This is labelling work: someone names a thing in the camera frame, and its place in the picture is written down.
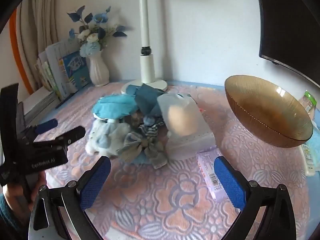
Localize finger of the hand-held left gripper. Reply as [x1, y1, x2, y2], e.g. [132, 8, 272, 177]
[32, 126, 86, 150]
[24, 119, 58, 137]

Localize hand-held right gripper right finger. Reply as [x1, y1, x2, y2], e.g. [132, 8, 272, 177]
[214, 156, 297, 240]

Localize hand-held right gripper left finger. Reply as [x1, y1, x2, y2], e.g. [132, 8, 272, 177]
[29, 156, 112, 240]

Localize purple packet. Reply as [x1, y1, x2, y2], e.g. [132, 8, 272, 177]
[196, 148, 234, 204]

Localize teal cloth with white strap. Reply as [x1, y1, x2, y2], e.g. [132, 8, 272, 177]
[91, 94, 139, 120]

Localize striped fabric bow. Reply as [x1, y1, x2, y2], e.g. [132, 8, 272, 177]
[116, 124, 168, 169]

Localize brown patterned scrunchie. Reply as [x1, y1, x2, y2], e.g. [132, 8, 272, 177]
[125, 114, 144, 128]

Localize blue striped scrunchie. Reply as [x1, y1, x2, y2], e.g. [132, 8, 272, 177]
[139, 114, 165, 138]

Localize amber glass bowl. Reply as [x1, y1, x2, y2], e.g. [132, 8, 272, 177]
[224, 74, 314, 148]

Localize dark teal towel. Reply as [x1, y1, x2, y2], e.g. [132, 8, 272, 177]
[125, 84, 168, 117]

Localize person's left forearm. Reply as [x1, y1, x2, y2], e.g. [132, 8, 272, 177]
[0, 194, 28, 235]

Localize person's left hand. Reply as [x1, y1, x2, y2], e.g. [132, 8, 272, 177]
[2, 172, 47, 228]

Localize flat stack of books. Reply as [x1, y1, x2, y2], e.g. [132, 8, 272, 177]
[22, 90, 62, 123]

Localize pink patterned tablecloth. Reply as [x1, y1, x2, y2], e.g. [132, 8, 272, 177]
[37, 81, 310, 240]

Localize white ribbed vase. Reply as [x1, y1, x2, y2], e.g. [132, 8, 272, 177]
[86, 50, 110, 87]

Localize white remote control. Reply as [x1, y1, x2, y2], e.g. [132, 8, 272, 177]
[300, 142, 318, 177]

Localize beige curtain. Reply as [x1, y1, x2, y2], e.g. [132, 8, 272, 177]
[14, 0, 73, 80]

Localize blue and white artificial flowers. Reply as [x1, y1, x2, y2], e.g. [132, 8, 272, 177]
[66, 5, 128, 58]

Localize white desk lamp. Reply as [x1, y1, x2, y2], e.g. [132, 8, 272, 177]
[121, 0, 168, 93]

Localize green label packet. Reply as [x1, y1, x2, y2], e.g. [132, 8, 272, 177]
[299, 90, 317, 120]

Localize black monitor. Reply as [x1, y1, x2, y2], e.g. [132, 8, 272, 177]
[254, 0, 320, 88]

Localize orange frame strip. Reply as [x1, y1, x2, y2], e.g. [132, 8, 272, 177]
[9, 7, 34, 95]

